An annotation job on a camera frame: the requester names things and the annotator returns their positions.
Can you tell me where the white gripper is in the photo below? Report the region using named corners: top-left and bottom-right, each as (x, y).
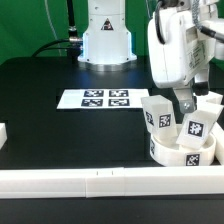
top-left (148, 6), bottom-right (215, 114)

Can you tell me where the white round stool seat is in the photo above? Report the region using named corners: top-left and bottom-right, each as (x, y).
top-left (149, 134), bottom-right (216, 167)

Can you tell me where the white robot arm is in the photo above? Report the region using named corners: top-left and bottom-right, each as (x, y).
top-left (78, 0), bottom-right (224, 113)

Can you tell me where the white front fence bar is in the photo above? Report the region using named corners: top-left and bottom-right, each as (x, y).
top-left (0, 166), bottom-right (224, 199)

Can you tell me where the white marker base sheet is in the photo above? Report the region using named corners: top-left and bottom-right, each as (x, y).
top-left (57, 89), bottom-right (149, 109)

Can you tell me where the white left fence block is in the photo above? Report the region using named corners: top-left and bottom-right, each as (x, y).
top-left (0, 123), bottom-right (7, 150)

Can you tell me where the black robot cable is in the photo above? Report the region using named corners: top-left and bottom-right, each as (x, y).
top-left (31, 0), bottom-right (84, 58)

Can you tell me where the white thin cable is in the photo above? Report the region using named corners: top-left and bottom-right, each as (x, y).
top-left (43, 0), bottom-right (64, 58)

